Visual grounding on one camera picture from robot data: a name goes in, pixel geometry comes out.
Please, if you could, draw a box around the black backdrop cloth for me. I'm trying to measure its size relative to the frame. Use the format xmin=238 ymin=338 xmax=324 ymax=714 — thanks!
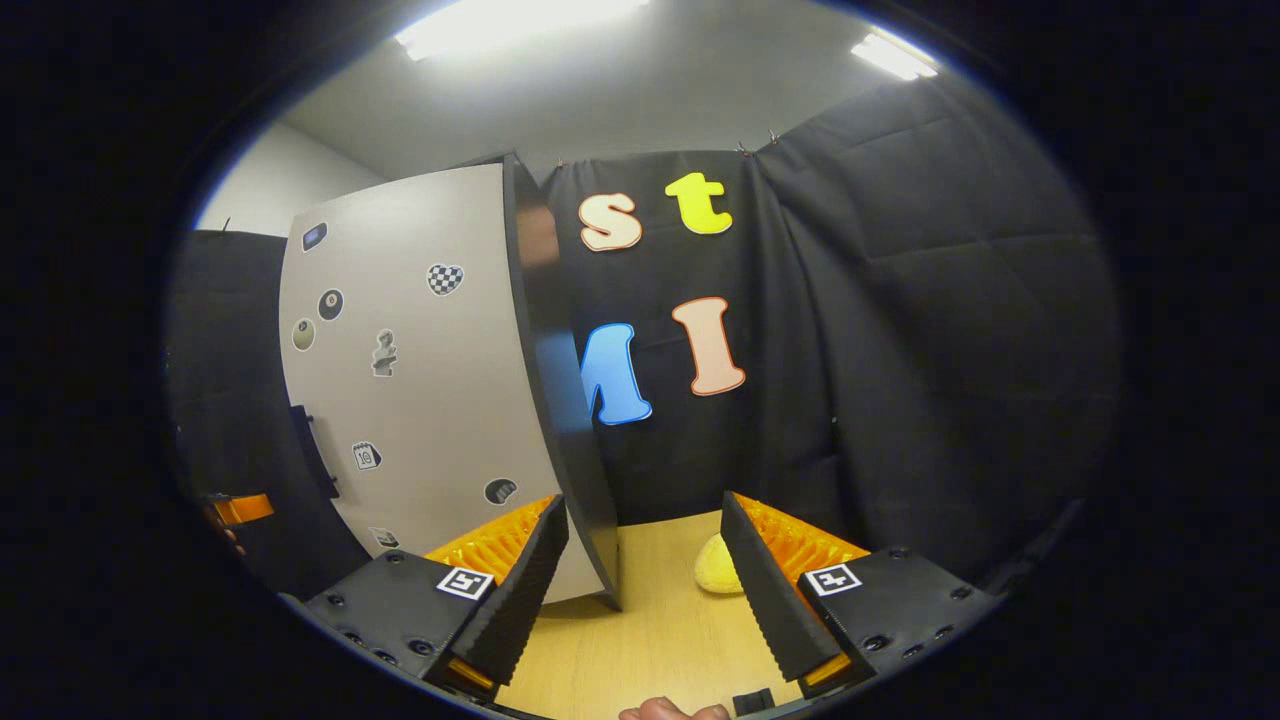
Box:
xmin=163 ymin=75 xmax=1123 ymax=603

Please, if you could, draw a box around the black cabinet door handle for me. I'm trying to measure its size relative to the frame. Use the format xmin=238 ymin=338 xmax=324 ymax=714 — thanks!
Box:
xmin=289 ymin=404 xmax=342 ymax=502

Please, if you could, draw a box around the yellow plush ball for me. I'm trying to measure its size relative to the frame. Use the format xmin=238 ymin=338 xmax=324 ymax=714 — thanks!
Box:
xmin=693 ymin=531 xmax=747 ymax=597

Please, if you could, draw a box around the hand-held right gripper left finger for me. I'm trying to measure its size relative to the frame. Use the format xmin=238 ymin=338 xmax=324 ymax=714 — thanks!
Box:
xmin=303 ymin=490 xmax=572 ymax=703

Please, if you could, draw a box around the long ceiling light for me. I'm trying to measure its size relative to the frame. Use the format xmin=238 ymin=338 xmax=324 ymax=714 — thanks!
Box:
xmin=849 ymin=30 xmax=942 ymax=83
xmin=393 ymin=0 xmax=653 ymax=63

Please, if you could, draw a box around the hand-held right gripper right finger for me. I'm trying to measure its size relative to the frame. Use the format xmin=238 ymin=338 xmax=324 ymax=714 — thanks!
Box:
xmin=720 ymin=489 xmax=1004 ymax=701

